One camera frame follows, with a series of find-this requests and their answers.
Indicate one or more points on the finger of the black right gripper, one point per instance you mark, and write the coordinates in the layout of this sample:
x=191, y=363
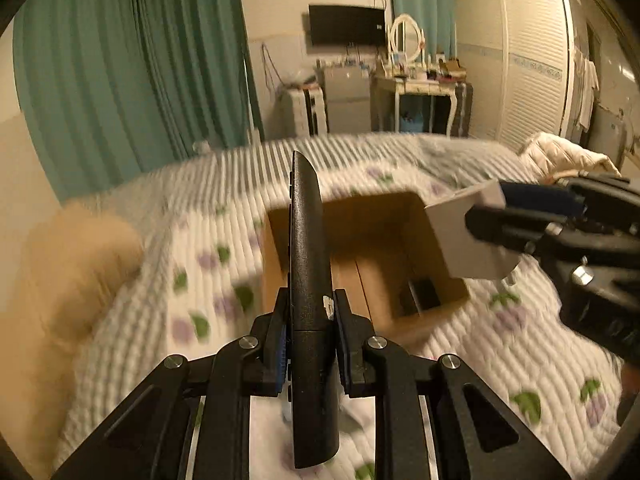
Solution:
x=546, y=198
x=527, y=231

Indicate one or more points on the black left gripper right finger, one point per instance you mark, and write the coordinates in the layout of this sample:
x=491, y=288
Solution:
x=434, y=418

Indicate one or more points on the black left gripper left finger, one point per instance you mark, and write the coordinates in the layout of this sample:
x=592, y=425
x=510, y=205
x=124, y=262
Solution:
x=148, y=435

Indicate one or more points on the white charger box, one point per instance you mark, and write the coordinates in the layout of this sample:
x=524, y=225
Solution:
x=464, y=255

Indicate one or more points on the black remote control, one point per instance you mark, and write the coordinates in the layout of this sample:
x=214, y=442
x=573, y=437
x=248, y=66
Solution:
x=314, y=378

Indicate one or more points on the cream puffy jacket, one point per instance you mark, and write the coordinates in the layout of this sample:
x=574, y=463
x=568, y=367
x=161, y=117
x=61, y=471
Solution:
x=548, y=156

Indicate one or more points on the brown cardboard box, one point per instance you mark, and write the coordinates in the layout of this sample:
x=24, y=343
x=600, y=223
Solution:
x=384, y=253

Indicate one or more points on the white louvered wardrobe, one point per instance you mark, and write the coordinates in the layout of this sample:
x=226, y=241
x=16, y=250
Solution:
x=519, y=58

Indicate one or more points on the white dressing table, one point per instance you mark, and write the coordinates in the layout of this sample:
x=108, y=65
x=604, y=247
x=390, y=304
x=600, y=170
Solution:
x=414, y=105

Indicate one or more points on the floral quilted white blanket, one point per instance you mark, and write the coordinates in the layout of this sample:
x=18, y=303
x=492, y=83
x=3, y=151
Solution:
x=199, y=285

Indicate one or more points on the oval white vanity mirror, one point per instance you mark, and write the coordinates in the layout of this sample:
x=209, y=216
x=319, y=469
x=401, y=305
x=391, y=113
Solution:
x=406, y=41

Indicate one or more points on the tan pillow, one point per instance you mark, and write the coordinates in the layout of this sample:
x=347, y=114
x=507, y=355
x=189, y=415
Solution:
x=72, y=267

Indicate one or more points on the silver mini fridge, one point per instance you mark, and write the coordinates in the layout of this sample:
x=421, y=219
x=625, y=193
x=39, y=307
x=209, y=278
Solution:
x=348, y=100

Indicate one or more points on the white suitcase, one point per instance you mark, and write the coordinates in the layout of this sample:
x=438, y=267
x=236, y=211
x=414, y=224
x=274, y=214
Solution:
x=303, y=112

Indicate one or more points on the green curtain left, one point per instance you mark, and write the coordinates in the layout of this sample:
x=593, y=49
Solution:
x=112, y=89

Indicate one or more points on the black wall television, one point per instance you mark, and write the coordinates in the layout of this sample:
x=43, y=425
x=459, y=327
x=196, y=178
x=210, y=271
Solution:
x=346, y=26

